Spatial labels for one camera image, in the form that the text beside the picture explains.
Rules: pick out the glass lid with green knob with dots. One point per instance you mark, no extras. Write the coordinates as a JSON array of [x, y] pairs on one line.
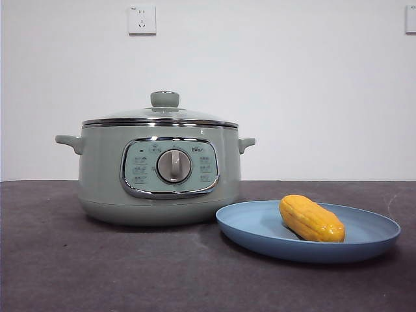
[[164, 99]]

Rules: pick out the yellow corn cob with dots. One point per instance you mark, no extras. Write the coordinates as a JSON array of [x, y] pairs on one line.
[[312, 221]]

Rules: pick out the blue round plate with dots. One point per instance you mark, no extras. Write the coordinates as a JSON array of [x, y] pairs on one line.
[[253, 224]]

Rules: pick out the pale green electric steamer pot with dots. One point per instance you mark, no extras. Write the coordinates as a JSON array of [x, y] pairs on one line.
[[97, 178]]

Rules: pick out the white wall socket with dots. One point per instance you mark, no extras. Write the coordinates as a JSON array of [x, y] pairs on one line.
[[142, 19]]

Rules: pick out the white wall switch plate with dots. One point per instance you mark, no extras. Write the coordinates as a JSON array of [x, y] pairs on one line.
[[411, 19]]

